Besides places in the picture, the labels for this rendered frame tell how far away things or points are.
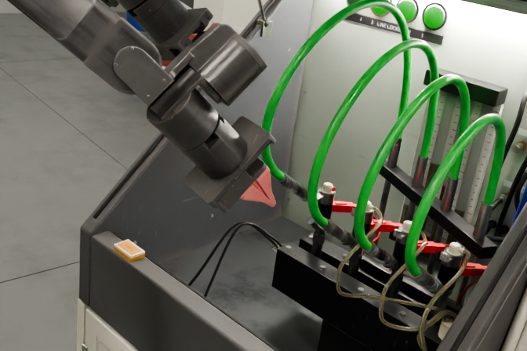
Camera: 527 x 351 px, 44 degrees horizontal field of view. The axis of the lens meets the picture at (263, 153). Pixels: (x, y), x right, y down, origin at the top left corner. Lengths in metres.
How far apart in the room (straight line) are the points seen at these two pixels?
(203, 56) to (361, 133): 0.77
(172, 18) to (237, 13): 3.03
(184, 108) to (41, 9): 0.16
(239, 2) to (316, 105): 2.43
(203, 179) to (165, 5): 0.22
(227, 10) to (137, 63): 3.19
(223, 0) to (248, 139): 3.10
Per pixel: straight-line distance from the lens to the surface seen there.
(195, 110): 0.65
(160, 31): 0.81
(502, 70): 1.22
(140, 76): 0.63
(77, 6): 0.64
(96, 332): 1.30
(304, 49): 0.93
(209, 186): 0.71
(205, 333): 1.02
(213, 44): 0.66
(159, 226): 1.31
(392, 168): 1.25
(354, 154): 1.41
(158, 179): 1.25
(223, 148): 0.68
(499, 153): 1.00
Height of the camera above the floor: 1.56
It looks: 22 degrees down
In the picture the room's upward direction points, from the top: 8 degrees clockwise
